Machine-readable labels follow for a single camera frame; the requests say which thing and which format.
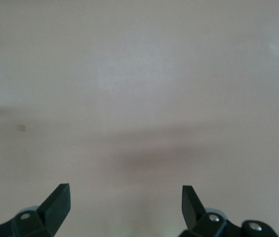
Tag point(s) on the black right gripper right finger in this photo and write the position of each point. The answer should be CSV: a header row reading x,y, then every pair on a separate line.
x,y
193,214

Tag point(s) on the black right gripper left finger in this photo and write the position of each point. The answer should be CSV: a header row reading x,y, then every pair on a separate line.
x,y
52,212

